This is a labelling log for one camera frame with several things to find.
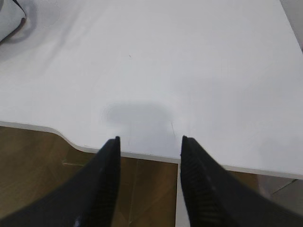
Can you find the navy insulated lunch bag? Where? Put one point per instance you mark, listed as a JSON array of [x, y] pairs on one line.
[[12, 15]]

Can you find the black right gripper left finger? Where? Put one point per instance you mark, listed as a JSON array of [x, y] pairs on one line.
[[88, 199]]

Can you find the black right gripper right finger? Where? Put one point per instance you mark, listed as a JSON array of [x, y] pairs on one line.
[[214, 198]]

